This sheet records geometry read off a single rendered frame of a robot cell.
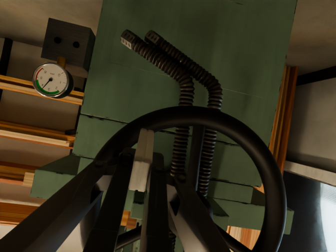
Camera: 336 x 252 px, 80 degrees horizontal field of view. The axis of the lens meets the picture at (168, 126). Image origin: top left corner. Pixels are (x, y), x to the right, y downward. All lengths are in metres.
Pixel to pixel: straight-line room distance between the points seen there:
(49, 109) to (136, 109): 2.66
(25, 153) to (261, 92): 3.00
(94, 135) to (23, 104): 2.76
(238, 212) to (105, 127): 0.36
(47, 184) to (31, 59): 2.81
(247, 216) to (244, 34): 0.43
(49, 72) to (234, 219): 0.50
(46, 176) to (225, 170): 0.39
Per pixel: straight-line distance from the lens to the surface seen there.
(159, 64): 0.35
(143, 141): 0.19
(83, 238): 0.31
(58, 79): 0.42
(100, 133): 0.46
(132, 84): 0.46
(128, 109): 0.45
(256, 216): 0.56
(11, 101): 3.26
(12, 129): 2.69
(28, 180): 0.70
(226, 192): 0.51
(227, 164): 0.50
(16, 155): 3.26
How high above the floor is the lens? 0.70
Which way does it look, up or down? 1 degrees down
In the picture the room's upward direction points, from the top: 169 degrees counter-clockwise
